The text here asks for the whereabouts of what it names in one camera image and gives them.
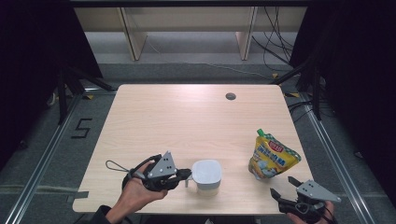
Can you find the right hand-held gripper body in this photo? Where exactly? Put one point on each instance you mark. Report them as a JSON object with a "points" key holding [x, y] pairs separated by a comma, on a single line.
{"points": [[314, 191]]}

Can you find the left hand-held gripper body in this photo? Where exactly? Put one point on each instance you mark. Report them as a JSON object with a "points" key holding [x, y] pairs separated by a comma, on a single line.
{"points": [[162, 169]]}

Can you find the yellow spout pouch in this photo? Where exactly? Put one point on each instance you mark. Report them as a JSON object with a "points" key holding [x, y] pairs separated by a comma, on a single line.
{"points": [[274, 157]]}

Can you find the person's right hand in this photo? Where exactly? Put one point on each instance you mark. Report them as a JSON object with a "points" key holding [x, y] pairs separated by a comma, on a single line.
{"points": [[328, 210]]}

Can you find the person's left hand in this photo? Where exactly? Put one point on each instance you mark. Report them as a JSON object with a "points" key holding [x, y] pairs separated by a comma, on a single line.
{"points": [[137, 196]]}

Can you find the grey tape strip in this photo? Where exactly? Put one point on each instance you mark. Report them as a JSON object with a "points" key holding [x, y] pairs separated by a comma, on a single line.
{"points": [[77, 196]]}

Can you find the grey table grommet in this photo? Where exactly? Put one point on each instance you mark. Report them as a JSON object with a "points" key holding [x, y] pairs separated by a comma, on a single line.
{"points": [[230, 96]]}

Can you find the black metal stand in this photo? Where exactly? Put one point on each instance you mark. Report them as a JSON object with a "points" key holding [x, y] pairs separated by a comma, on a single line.
{"points": [[316, 90], [63, 93]]}

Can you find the black curtain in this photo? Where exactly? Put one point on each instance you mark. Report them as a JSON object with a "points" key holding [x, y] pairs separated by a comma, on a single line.
{"points": [[358, 77], [31, 62]]}

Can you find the wooden shelf unit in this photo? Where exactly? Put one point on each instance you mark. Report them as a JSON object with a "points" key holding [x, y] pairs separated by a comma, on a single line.
{"points": [[186, 21]]}

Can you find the aluminium floor rail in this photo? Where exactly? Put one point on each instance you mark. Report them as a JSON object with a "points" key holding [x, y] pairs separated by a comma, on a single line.
{"points": [[46, 152], [336, 158]]}

